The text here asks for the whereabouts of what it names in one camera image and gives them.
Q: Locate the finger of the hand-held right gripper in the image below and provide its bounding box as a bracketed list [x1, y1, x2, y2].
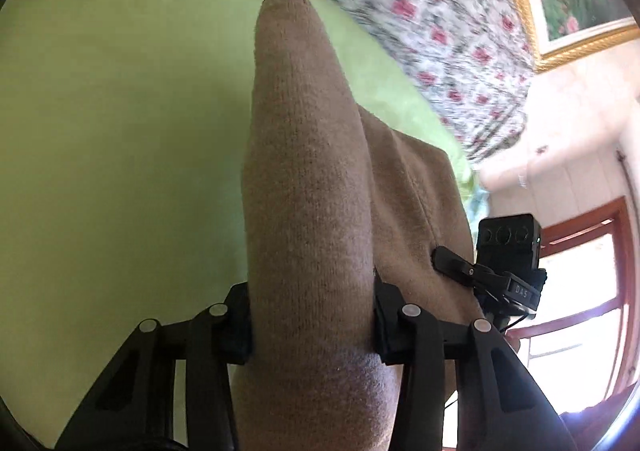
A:
[431, 246, 482, 288]

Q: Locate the white rose print quilt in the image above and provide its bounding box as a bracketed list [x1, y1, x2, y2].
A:
[235, 0, 538, 164]

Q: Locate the green bed sheet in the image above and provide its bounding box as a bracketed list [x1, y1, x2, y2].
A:
[0, 0, 481, 451]

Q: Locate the wooden window frame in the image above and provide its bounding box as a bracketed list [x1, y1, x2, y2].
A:
[505, 196, 640, 412]

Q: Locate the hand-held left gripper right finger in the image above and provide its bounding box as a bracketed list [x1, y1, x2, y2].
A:
[372, 271, 578, 451]

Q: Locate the beige knit sweater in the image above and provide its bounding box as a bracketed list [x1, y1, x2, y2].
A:
[235, 0, 476, 451]

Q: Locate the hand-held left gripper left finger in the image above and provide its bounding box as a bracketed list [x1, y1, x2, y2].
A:
[55, 282, 253, 451]

